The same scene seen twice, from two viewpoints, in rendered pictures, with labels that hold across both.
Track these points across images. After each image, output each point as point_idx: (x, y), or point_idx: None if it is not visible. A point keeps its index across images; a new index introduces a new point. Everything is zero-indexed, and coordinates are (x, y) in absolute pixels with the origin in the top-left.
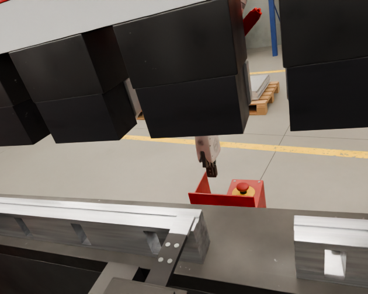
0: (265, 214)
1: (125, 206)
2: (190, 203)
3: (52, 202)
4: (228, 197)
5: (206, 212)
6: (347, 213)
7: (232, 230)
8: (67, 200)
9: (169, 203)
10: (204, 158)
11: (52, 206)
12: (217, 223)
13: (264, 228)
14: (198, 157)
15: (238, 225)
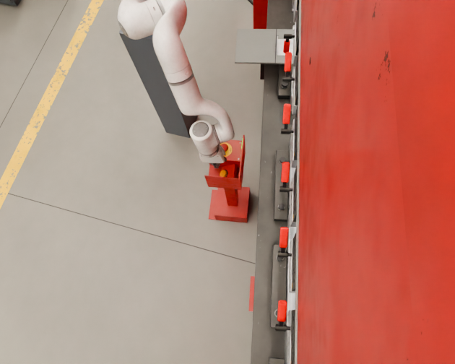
0: (267, 123)
1: (291, 180)
2: (260, 165)
3: (290, 237)
4: (243, 149)
5: (267, 153)
6: (265, 90)
7: (279, 137)
8: (259, 266)
9: (261, 178)
10: (224, 157)
11: (295, 234)
12: (276, 145)
13: (277, 123)
14: (224, 159)
15: (276, 135)
